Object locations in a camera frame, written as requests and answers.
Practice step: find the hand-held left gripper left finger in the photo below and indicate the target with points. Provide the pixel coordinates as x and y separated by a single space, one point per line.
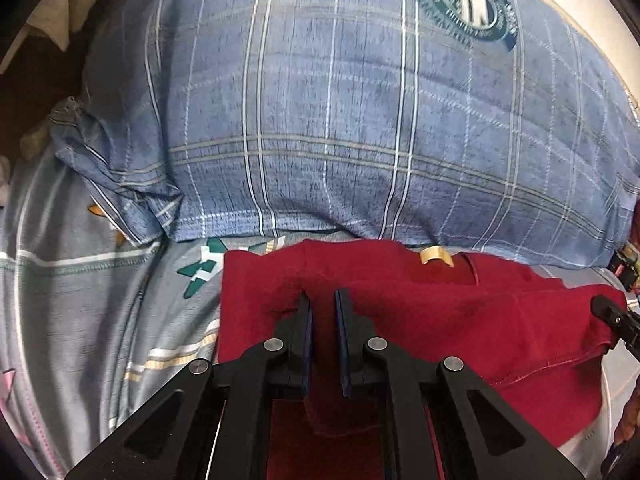
306 340

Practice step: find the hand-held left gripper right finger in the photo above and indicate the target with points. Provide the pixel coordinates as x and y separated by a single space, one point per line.
344 340

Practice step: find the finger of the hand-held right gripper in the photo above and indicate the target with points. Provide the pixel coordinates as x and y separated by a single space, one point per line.
612 317

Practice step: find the dark red garment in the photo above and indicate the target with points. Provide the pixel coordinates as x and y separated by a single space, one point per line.
425 310

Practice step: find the blue plaid pillow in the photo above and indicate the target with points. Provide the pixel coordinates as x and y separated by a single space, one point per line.
350 110

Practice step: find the grey star print bed sheet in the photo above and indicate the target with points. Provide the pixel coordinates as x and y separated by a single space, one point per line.
75 285

